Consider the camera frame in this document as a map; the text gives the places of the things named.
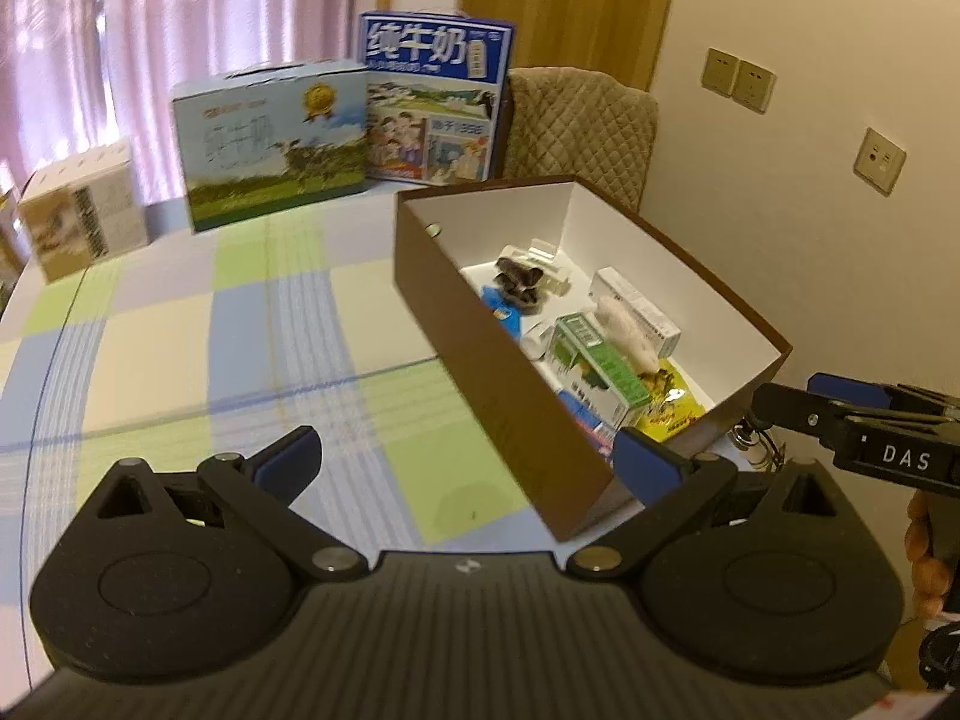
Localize clear plastic box blue label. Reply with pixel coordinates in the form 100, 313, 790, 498
557, 385, 625, 460

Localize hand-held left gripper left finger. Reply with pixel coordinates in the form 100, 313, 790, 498
75, 425, 370, 583

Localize beige wall outlet round holes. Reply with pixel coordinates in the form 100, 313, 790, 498
853, 127, 908, 198

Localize blue milk case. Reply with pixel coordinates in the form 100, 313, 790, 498
358, 10, 518, 185

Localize pink curtain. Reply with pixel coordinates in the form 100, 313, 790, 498
0, 0, 385, 200

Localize brown cardboard box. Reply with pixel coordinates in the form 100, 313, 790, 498
393, 174, 794, 542

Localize yellow snack packet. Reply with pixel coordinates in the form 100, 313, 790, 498
628, 358, 711, 443

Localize green milk case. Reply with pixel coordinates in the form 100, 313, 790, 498
170, 59, 371, 234

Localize white red medicine box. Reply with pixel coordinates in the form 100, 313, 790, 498
588, 267, 683, 359

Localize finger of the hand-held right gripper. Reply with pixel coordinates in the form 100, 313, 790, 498
752, 382, 852, 452
806, 373, 960, 421

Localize blue tube white cap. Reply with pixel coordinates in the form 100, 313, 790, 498
480, 285, 527, 340

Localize person's right hand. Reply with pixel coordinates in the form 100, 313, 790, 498
904, 491, 950, 620

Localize beige printed carton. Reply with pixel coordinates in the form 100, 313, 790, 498
16, 136, 150, 285

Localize yellow curtain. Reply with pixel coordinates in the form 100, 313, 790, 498
456, 0, 685, 92

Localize green small carton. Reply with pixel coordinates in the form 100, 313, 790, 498
547, 312, 653, 430

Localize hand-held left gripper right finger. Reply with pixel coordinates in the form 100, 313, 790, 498
566, 426, 863, 583

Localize quilted beige chair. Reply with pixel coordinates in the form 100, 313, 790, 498
503, 67, 662, 212

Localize checked tablecloth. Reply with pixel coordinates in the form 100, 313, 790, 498
0, 178, 632, 542

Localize beige wall socket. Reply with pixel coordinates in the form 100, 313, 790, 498
701, 47, 740, 98
731, 60, 778, 116

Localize white cloth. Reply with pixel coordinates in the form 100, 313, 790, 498
595, 295, 659, 374

